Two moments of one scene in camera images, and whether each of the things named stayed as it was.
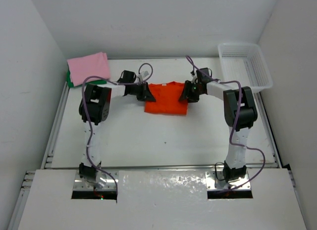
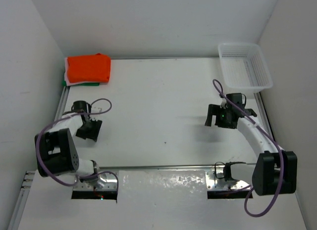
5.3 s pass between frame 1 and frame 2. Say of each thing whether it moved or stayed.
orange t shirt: moved
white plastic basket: stayed
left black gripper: moved
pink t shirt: moved
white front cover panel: stayed
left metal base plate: stayed
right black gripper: moved
